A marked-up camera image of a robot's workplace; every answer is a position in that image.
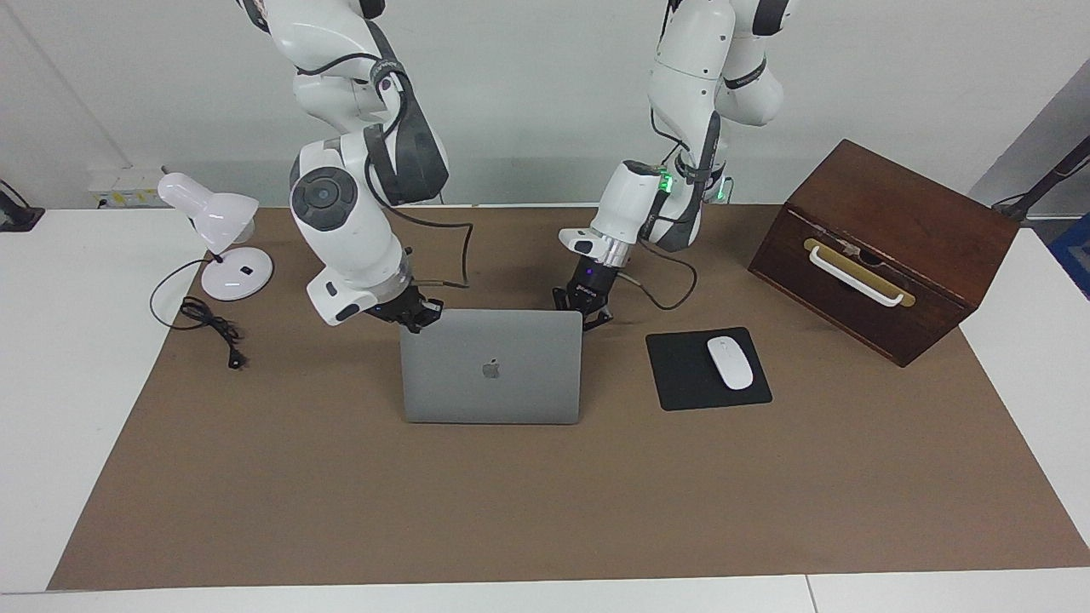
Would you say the grey laptop computer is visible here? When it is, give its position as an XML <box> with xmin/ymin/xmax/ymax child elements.
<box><xmin>399</xmin><ymin>308</ymin><xmax>584</xmax><ymax>426</ymax></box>

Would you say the black mouse pad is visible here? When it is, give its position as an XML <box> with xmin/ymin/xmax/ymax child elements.
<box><xmin>645</xmin><ymin>326</ymin><xmax>773</xmax><ymax>412</ymax></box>

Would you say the white computer mouse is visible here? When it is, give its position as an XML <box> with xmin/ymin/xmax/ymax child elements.
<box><xmin>707</xmin><ymin>336</ymin><xmax>755</xmax><ymax>391</ymax></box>

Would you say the white desk lamp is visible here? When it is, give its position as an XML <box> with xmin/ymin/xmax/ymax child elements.
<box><xmin>158</xmin><ymin>172</ymin><xmax>274</xmax><ymax>301</ymax></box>

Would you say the brown table mat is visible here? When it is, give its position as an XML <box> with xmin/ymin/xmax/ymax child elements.
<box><xmin>47</xmin><ymin>204</ymin><xmax>1090</xmax><ymax>591</ymax></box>

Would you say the dark wooden box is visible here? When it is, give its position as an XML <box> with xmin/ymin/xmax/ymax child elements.
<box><xmin>748</xmin><ymin>139</ymin><xmax>1020</xmax><ymax>368</ymax></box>

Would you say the black device on table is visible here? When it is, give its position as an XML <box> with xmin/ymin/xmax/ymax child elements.
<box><xmin>0</xmin><ymin>180</ymin><xmax>45</xmax><ymax>232</ymax></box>

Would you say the black tripod stand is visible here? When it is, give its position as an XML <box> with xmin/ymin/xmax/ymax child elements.
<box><xmin>992</xmin><ymin>135</ymin><xmax>1090</xmax><ymax>224</ymax></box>

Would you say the blue object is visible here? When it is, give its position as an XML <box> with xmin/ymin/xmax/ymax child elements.
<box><xmin>1049</xmin><ymin>213</ymin><xmax>1090</xmax><ymax>301</ymax></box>

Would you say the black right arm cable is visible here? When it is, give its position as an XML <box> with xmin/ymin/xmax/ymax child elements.
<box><xmin>364</xmin><ymin>51</ymin><xmax>474</xmax><ymax>290</ymax></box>

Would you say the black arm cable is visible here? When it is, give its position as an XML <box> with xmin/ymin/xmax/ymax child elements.
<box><xmin>620</xmin><ymin>106</ymin><xmax>699</xmax><ymax>312</ymax></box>
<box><xmin>364</xmin><ymin>51</ymin><xmax>474</xmax><ymax>290</ymax></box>

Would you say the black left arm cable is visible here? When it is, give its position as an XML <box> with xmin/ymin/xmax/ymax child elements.
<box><xmin>620</xmin><ymin>106</ymin><xmax>699</xmax><ymax>312</ymax></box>

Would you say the black lamp power cable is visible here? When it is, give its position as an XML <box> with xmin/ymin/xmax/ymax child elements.
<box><xmin>150</xmin><ymin>258</ymin><xmax>249</xmax><ymax>371</ymax></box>

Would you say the white box handle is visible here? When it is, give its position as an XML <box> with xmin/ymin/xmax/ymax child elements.
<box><xmin>807</xmin><ymin>245</ymin><xmax>905</xmax><ymax>307</ymax></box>

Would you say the white wall power strip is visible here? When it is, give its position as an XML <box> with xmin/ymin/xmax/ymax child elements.
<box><xmin>88</xmin><ymin>167</ymin><xmax>167</xmax><ymax>209</ymax></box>

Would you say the gold handle plate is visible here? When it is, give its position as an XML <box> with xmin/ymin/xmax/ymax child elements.
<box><xmin>803</xmin><ymin>238</ymin><xmax>916</xmax><ymax>308</ymax></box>

